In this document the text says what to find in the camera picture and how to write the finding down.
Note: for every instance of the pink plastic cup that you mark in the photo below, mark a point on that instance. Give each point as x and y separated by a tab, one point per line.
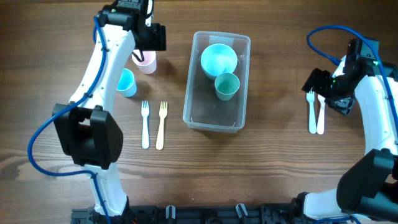
149	64

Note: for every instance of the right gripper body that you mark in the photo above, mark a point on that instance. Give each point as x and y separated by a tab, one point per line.
315	82

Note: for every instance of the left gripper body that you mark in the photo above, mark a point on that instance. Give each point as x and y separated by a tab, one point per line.
154	38

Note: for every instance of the green plastic cup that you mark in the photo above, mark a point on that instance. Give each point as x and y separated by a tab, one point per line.
226	85

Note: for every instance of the blue plastic bowl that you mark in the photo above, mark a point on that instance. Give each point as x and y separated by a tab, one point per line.
217	59

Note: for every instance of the yellow plastic fork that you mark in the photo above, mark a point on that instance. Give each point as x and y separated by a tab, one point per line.
160	135

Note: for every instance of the green plastic fork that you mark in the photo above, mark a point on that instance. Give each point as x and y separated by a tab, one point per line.
312	126

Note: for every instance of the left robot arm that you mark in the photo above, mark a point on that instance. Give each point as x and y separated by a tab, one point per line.
85	126

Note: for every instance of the clear plastic container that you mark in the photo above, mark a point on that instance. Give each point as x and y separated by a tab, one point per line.
202	108

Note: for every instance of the pink plastic spoon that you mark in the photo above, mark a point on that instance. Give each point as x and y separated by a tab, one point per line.
321	116

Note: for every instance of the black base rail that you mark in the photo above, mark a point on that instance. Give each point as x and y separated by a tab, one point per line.
261	214

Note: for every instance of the blue plastic cup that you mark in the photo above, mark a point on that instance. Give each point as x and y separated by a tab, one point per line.
127	84

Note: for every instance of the blue plastic fork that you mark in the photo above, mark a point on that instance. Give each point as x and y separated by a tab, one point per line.
145	112

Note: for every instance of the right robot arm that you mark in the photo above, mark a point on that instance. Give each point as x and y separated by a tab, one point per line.
363	191

